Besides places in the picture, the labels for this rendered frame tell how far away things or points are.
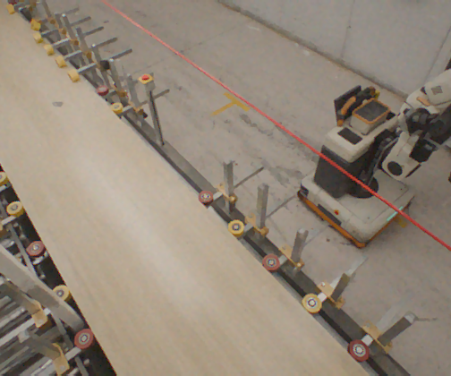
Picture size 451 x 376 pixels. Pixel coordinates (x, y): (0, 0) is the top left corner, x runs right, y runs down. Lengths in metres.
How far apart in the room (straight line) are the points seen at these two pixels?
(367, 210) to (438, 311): 0.81
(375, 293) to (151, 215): 1.67
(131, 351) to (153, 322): 0.14
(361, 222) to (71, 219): 1.89
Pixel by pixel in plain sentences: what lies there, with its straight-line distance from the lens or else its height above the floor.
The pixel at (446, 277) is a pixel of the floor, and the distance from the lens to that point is 3.00.
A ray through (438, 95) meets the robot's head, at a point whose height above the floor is 1.29.
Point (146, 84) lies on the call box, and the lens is 2.12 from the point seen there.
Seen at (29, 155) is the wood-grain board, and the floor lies 0.90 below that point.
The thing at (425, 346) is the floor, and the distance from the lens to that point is 2.73.
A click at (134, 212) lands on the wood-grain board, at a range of 1.87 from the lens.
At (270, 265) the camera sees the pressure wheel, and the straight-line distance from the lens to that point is 1.65.
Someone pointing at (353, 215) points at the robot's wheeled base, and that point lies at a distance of 2.65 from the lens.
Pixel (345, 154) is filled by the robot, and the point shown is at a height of 0.75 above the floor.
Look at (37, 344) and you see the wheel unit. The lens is 1.56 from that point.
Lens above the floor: 2.39
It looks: 52 degrees down
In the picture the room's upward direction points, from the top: 3 degrees counter-clockwise
